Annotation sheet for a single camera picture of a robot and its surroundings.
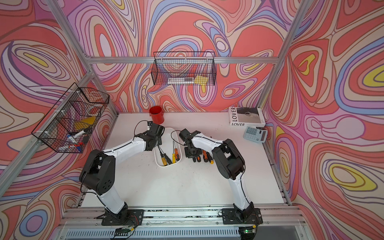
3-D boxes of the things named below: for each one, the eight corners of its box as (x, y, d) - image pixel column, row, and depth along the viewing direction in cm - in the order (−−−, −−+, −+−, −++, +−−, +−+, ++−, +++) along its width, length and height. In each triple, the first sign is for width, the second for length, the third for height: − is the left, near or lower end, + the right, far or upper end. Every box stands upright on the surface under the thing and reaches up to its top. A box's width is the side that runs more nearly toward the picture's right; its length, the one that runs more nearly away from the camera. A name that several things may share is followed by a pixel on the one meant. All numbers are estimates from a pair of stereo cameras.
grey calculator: (242, 138, 107) (243, 134, 104) (246, 126, 114) (247, 123, 111) (263, 145, 103) (265, 142, 100) (266, 133, 110) (268, 129, 107)
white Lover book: (230, 127, 113) (231, 123, 110) (227, 111, 125) (228, 107, 121) (263, 127, 113) (265, 123, 110) (256, 111, 125) (258, 107, 121)
